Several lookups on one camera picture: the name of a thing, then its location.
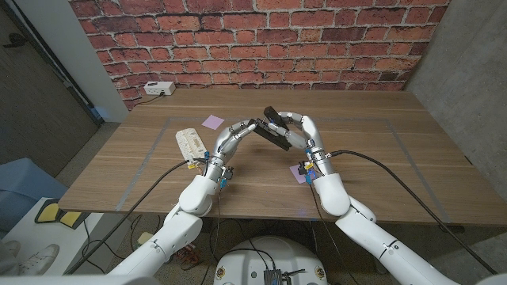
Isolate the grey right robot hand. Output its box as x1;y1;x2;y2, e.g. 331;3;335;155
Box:
264;110;330;166

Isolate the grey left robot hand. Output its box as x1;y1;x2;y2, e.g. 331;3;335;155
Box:
205;117;261;169

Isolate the black stapler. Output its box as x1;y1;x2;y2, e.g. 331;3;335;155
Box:
253;105;293;152

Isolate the small purple sticky note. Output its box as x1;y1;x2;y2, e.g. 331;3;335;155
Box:
200;114;225;131

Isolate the large purple sticky note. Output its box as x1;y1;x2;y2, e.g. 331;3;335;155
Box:
288;164;309;185

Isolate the white power strip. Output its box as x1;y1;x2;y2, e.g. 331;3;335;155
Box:
143;81;177;97

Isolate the red brick printed backdrop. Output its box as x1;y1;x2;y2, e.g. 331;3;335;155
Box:
67;0;452;111

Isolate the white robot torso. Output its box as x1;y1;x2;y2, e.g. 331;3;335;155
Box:
212;236;329;285

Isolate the grey device on torso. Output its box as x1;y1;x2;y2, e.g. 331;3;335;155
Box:
263;268;283;285

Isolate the yellow and black floor pad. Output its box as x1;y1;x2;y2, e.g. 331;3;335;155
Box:
34;199;91;230

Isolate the blue seat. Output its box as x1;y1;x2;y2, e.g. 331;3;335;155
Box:
0;157;68;234

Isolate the white shoe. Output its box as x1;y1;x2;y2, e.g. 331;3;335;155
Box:
17;243;60;276

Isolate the person in grey clothes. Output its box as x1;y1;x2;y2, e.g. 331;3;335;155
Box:
0;239;21;274

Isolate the black power strip cord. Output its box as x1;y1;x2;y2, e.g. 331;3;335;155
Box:
136;93;164;107

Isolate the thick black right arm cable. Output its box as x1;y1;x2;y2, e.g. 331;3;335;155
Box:
330;150;498;275

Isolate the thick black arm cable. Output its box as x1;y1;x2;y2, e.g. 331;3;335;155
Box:
330;150;498;275
65;159;191;276

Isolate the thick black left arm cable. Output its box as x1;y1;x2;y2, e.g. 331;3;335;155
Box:
65;159;191;276

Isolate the orange cable bundle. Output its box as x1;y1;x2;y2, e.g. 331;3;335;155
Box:
173;243;201;266

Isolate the black door handle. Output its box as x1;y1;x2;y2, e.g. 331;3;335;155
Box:
2;32;28;49

